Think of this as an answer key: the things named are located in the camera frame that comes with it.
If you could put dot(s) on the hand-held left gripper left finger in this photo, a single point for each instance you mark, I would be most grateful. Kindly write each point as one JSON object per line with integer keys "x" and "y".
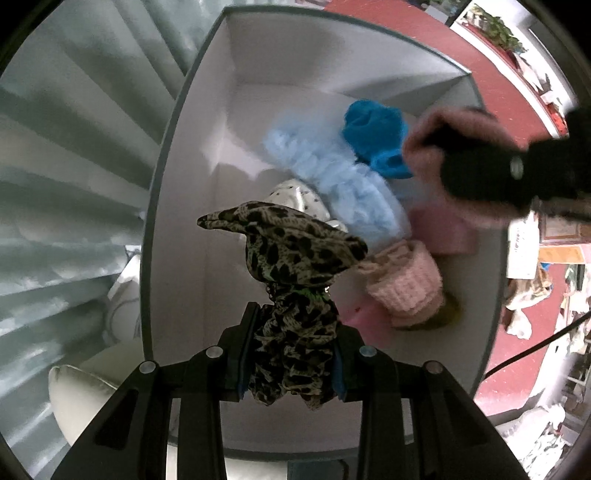
{"x": 240, "y": 350}

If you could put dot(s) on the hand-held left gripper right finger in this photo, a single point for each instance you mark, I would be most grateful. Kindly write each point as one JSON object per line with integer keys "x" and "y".
{"x": 340, "y": 383}

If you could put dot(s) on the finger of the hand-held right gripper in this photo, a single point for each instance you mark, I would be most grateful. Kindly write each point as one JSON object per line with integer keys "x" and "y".
{"x": 485, "y": 170}

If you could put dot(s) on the pink fuzzy cloth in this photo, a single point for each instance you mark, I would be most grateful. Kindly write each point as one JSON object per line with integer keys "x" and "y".
{"x": 425, "y": 147}

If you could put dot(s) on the small pink foam block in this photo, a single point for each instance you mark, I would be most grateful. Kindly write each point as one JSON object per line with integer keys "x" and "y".
{"x": 364, "y": 321}

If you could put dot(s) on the white storage box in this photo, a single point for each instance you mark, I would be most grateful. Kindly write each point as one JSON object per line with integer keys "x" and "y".
{"x": 194, "y": 277}

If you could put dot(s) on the leopard print scarf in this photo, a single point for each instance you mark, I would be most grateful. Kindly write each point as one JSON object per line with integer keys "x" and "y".
{"x": 295, "y": 244}

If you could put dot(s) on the red speckled mat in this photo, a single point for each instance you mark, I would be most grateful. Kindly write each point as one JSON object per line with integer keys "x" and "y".
{"x": 498, "y": 92}

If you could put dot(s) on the white paper bag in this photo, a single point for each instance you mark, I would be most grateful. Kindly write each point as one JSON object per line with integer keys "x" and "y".
{"x": 524, "y": 249}

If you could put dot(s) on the row of assorted packaged goods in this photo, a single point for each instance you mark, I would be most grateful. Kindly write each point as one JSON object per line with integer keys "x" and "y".
{"x": 521, "y": 60}

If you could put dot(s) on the pink knit cloth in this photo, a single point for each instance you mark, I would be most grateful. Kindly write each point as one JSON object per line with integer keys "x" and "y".
{"x": 406, "y": 281}

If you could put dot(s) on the white printed cushion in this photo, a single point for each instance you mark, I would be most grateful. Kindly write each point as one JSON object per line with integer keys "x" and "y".
{"x": 124, "y": 300}

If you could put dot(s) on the beige crumpled cloth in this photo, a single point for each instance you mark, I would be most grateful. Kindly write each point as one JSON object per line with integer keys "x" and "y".
{"x": 526, "y": 300}

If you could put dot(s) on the light blue fluffy cloth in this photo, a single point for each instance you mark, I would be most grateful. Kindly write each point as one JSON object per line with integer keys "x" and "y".
{"x": 351, "y": 194}

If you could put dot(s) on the white dotted cloth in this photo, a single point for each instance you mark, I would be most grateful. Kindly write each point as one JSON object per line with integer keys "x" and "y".
{"x": 300, "y": 198}

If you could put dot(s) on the white pillow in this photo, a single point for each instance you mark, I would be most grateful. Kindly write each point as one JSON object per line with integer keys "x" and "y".
{"x": 78, "y": 392}

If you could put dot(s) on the pale blue curtain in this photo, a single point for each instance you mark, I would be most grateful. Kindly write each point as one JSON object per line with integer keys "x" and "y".
{"x": 69, "y": 161}

